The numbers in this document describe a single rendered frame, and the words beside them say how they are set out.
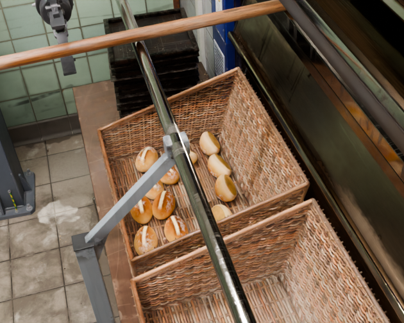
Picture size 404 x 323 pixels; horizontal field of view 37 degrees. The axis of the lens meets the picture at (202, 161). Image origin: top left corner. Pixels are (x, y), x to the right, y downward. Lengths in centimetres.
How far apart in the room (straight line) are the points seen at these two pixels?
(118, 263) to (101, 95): 81
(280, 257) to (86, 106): 102
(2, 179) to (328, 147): 162
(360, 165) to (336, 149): 9
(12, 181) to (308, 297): 153
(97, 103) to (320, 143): 108
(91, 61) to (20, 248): 92
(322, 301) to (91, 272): 54
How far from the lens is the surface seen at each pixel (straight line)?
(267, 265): 159
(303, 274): 154
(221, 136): 201
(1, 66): 141
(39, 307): 241
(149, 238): 167
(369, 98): 83
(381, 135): 115
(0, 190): 269
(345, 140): 133
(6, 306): 246
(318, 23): 95
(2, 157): 257
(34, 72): 290
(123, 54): 196
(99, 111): 223
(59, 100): 300
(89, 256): 130
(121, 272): 169
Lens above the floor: 191
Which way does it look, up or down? 43 degrees down
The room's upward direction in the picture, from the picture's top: 4 degrees counter-clockwise
